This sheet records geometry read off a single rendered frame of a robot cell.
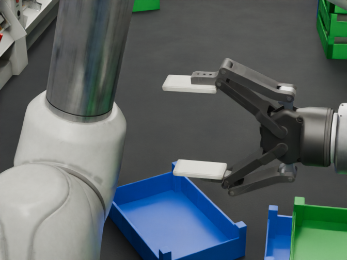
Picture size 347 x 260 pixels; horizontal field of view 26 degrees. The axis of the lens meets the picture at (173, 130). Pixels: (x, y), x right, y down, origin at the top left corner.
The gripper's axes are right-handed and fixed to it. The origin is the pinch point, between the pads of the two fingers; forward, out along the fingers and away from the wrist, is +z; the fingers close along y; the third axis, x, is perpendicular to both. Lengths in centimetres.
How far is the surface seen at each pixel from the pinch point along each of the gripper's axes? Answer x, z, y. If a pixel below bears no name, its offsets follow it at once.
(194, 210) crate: -50, 15, -58
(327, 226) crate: -39, -16, -48
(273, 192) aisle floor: -63, -1, -61
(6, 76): -104, 90, -57
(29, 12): -132, 93, -48
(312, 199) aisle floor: -63, -11, -62
